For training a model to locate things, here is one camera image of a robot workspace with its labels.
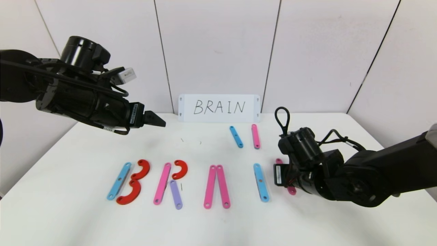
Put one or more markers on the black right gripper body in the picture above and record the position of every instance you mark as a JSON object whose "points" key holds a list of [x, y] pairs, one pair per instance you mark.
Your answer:
{"points": [[279, 175]]}

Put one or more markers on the long blue bar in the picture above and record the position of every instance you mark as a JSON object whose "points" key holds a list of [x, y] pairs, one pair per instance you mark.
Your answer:
{"points": [[261, 182], [118, 181]]}

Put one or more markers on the short purple bar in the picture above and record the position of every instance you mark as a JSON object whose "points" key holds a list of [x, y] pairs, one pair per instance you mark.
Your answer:
{"points": [[176, 194]]}

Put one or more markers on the short pink bar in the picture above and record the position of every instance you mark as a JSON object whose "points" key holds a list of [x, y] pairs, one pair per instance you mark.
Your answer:
{"points": [[255, 136]]}

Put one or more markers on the medium red arc piece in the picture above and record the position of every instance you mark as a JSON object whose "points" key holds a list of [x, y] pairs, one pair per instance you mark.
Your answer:
{"points": [[146, 168]]}

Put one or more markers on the large red arc piece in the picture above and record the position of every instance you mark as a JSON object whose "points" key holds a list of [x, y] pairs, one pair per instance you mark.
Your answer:
{"points": [[135, 193]]}

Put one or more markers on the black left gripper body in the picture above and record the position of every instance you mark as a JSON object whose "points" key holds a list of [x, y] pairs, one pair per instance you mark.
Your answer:
{"points": [[137, 115]]}

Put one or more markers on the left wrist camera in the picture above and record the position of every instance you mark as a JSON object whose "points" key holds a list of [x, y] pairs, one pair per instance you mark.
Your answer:
{"points": [[124, 76]]}

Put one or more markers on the short blue bar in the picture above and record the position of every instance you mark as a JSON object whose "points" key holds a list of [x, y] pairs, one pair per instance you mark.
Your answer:
{"points": [[236, 136]]}

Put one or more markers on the white BRAIN word card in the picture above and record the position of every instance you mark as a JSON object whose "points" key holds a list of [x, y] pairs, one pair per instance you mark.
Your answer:
{"points": [[218, 118]]}

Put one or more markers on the small red arc piece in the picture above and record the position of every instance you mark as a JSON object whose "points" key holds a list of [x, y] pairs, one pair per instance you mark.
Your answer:
{"points": [[182, 169]]}

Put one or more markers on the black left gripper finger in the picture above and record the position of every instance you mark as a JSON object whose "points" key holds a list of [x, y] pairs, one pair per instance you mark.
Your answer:
{"points": [[153, 117], [155, 124]]}

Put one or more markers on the long pink bar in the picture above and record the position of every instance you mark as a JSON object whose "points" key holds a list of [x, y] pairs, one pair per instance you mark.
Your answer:
{"points": [[209, 187], [292, 190], [162, 183], [223, 186]]}

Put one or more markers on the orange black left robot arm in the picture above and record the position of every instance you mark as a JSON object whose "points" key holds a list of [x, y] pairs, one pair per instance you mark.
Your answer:
{"points": [[58, 97]]}

